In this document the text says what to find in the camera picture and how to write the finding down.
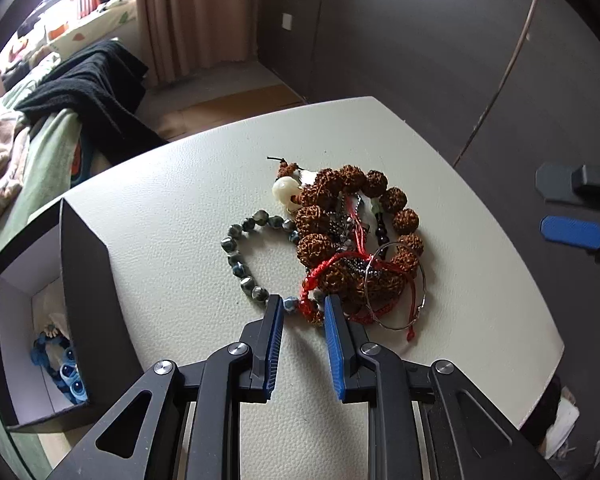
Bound black knit blanket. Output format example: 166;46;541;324
15;39;166;165

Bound floral window seat cushion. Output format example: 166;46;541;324
47;0;140;60

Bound white wall socket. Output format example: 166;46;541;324
282;13;294;32

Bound black jewelry box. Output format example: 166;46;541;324
0;200;142;432

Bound white round bead pendant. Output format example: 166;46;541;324
272;177;301;212

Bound cardboard floor sheets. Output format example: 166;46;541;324
155;84;304;142

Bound pink curtain right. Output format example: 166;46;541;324
136;0;257;86

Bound brown rudraksha bead bracelet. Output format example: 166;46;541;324
277;159;425;319

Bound red string bracelet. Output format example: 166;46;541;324
298;194;418;344

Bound beige pink quilt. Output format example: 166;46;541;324
0;107;30;217

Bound grey stone bead bracelet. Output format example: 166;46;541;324
220;209;302;316

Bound blue knotted cord bracelet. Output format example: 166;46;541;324
29;328;89;404

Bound silver bangle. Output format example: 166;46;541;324
363;240;427;341

